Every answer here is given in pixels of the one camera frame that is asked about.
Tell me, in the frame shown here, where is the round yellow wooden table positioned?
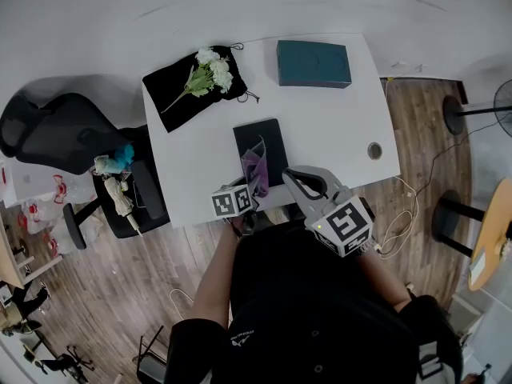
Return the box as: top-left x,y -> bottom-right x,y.
467,177 -> 512,293

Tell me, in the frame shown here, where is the black drawstring cloth pouch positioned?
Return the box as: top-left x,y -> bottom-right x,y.
142,42 -> 261,134

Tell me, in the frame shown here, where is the person's left forearm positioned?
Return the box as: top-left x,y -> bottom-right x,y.
186,217 -> 246,324

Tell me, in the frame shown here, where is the black folding chair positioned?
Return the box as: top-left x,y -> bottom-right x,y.
133,325 -> 167,384

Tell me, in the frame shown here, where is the black round stool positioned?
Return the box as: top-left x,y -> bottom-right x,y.
430,190 -> 487,259

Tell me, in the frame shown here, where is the purple cloth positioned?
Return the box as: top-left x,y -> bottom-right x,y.
239,135 -> 270,199

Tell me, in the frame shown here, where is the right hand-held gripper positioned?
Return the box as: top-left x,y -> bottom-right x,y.
282,165 -> 375,258

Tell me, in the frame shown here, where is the cluster of clear water jugs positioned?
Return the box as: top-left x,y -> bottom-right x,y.
0,166 -> 103,256

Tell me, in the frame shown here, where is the black cable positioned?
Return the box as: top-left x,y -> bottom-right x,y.
414,121 -> 498,196

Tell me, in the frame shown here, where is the white cable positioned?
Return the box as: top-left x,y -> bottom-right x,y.
377,173 -> 421,261
168,288 -> 195,320

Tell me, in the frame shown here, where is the teal rectangular box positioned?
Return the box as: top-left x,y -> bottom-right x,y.
275,39 -> 354,90

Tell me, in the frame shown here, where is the black mesh office chair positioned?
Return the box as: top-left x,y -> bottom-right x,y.
0,93 -> 171,251

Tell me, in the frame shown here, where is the person's right forearm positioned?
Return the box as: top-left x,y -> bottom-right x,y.
355,246 -> 414,316

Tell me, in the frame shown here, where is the beige folded umbrella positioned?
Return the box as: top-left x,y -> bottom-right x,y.
103,176 -> 144,238

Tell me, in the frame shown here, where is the black pedestal fan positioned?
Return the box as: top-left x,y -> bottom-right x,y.
442,78 -> 512,138

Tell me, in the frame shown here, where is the pale green wrapped bunch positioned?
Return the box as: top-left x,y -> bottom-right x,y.
94,154 -> 118,176

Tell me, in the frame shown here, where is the white artificial flower bouquet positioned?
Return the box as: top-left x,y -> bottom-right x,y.
161,48 -> 234,114

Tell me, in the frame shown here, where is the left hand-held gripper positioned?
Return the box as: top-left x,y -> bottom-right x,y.
210,174 -> 260,236

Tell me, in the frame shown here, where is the light wooden side table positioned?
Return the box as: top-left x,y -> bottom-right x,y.
0,214 -> 63,292

